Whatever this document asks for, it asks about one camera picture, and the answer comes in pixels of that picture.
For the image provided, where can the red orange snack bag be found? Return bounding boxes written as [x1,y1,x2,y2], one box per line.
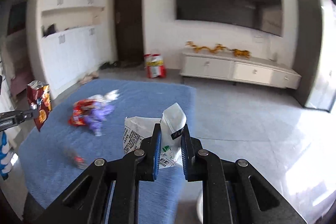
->
[27,80,52,131]

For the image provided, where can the clear red candy wrapper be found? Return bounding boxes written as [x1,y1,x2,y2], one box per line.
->
[64,148,87,170]

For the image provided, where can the red chip bag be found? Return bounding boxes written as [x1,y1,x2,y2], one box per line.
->
[68,99,95,126]

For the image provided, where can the purple snack wrapper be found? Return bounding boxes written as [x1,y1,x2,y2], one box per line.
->
[83,89,119,136]

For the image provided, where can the blue terry cloth towel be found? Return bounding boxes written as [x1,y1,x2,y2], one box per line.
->
[19,79,196,223]

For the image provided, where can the pink slippers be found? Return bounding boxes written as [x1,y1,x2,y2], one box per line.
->
[79,71,99,85]

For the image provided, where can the black handbag on shelf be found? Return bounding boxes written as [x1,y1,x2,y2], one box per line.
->
[42,24,57,37]

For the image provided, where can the dark shoes by door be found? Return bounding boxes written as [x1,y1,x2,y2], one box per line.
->
[99,61,120,70]

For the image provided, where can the white TV cabinet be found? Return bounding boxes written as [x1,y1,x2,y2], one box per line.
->
[180,49,301,90]

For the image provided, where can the red white shopping bag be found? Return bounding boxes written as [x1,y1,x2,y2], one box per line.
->
[144,53,166,79]

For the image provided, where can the golden tiger ornament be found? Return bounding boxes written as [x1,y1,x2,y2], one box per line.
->
[230,49,251,59]

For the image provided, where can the white shoe cabinet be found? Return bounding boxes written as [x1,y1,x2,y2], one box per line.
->
[39,0,113,98]

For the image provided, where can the golden dragon ornament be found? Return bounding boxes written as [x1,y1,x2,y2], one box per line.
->
[186,41,227,54]

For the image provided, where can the dark grey refrigerator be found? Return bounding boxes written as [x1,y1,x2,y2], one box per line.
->
[293,0,335,112]

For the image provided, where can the dark brown entrance door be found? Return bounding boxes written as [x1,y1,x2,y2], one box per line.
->
[114,0,144,66]

